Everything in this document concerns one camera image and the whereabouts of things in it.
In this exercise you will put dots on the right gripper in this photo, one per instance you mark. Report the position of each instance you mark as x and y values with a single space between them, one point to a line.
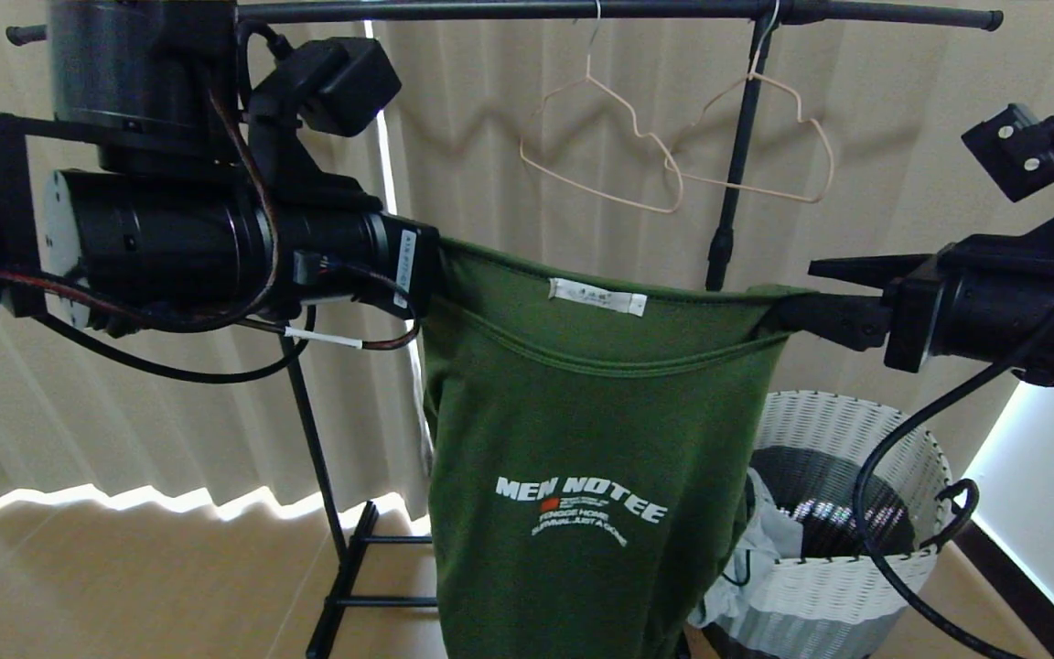
975 302

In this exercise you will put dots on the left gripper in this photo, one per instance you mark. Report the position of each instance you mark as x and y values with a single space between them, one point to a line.
170 243

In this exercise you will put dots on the pink clothes hanger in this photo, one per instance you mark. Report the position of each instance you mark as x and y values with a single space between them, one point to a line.
799 103
587 70

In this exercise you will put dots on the pale grey shorts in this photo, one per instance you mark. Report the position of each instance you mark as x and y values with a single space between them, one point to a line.
760 531

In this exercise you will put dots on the green long-sleeved shirt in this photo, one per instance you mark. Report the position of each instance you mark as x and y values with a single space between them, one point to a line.
582 412

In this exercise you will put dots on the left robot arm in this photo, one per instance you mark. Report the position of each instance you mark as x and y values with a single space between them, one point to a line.
143 82

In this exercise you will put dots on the white laundry basket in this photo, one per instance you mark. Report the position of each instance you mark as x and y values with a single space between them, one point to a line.
856 421

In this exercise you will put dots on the black clothes rack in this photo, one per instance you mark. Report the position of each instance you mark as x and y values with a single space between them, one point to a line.
582 9

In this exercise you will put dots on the beige curtain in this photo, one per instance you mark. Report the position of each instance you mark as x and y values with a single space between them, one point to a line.
124 439

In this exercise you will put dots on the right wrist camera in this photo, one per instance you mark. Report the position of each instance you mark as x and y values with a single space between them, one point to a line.
1016 151

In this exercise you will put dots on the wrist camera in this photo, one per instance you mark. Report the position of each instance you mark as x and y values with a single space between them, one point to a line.
353 87
1016 151

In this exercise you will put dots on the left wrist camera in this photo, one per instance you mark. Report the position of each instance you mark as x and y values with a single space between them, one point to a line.
353 87

